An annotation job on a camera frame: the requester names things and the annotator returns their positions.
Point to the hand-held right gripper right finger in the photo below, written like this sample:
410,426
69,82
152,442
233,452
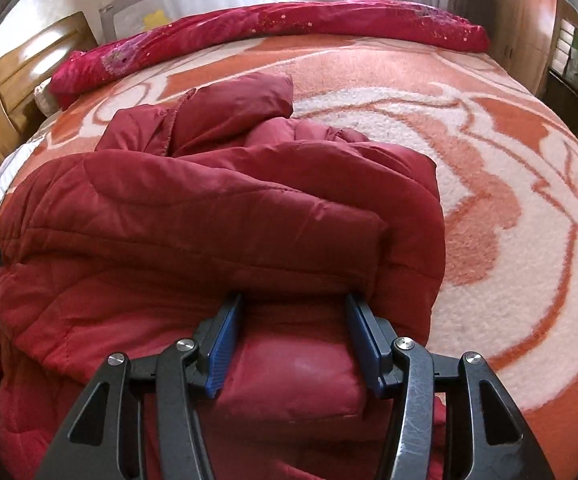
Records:
364,350

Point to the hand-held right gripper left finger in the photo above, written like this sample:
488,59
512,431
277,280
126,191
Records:
223,352

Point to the red padded jacket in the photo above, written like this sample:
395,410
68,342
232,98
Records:
169,220

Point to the wooden headboard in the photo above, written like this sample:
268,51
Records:
9,85

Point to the orange and white blanket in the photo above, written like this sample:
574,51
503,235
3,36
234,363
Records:
494,185

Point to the dark cluttered shelf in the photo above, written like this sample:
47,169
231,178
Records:
576,105

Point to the red floral quilt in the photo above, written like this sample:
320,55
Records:
269,25

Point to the stack of white green boxes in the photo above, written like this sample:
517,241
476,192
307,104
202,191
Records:
571,50

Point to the wooden wardrobe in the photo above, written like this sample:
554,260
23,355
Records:
524,20

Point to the grey bed guard rail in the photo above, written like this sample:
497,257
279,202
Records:
194,5

